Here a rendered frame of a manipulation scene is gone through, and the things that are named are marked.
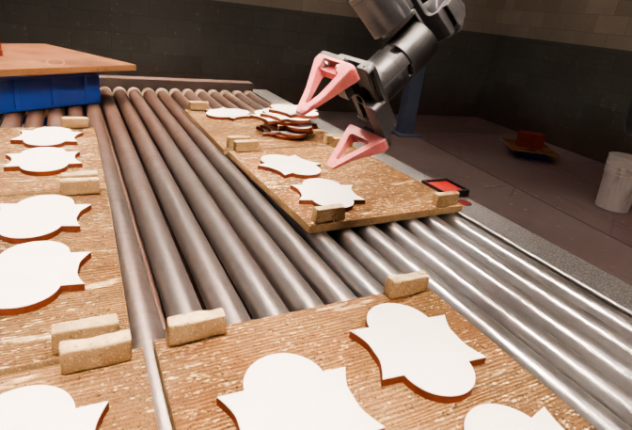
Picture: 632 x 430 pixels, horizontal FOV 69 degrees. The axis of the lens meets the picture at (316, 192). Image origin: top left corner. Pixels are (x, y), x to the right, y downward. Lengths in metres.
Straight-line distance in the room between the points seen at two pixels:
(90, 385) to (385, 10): 0.51
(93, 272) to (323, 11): 5.82
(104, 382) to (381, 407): 0.25
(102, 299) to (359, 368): 0.29
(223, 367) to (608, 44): 6.20
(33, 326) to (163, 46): 5.44
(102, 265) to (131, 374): 0.20
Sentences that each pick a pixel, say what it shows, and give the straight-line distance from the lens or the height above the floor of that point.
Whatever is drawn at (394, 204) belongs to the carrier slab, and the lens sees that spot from 0.89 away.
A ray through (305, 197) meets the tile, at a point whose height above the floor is 0.95.
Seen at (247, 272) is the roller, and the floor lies 0.92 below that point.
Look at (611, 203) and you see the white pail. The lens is 4.53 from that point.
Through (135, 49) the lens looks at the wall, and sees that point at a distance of 5.89.
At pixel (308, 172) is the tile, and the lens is 0.97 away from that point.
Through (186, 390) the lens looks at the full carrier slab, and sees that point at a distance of 0.46.
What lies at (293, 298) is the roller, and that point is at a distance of 0.61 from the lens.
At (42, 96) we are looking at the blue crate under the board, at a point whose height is 0.96.
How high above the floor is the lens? 1.26
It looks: 21 degrees down
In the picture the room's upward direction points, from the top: 7 degrees clockwise
